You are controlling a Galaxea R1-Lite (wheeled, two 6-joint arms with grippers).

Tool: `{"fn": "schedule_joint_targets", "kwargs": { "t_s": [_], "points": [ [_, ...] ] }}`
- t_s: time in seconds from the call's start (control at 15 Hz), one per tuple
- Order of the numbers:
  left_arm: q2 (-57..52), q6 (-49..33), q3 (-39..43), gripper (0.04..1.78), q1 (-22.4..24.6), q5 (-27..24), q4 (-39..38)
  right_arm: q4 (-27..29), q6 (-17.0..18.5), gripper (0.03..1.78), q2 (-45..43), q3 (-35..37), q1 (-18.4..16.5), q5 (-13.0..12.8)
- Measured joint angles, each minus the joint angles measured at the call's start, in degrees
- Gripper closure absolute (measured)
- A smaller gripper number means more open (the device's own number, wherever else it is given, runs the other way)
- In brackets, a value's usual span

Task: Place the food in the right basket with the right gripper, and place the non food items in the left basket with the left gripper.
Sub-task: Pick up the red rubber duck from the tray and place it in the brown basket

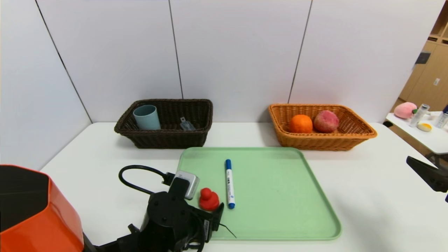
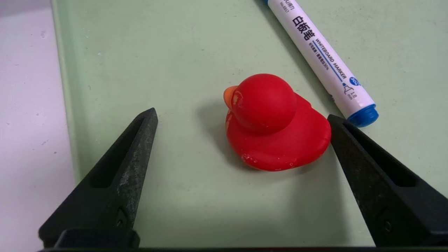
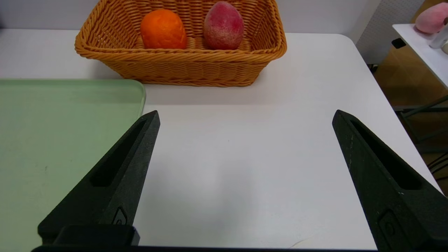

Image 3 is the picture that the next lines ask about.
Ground orange wicker basket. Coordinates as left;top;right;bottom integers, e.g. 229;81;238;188
75;0;287;87

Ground red pink peach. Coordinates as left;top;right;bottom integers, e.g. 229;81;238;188
204;1;245;50

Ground pink plush toy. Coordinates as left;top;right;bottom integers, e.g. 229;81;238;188
415;2;448;34

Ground white side table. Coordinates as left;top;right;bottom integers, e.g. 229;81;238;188
392;23;448;89

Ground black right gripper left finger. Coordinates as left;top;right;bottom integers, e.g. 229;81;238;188
38;110;161;245

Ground white perforated panel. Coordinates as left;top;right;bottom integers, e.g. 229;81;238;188
356;0;426;65

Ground light green plastic tray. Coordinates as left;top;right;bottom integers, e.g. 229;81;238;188
0;79;146;252

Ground dark metal table frame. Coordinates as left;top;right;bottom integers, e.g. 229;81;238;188
395;95;448;182

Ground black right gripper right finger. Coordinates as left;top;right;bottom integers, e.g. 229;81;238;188
332;110;448;252

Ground clear plastic bottle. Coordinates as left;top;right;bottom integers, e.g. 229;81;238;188
430;17;448;49

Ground orange fruit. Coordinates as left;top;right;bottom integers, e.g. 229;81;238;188
140;9;188;50

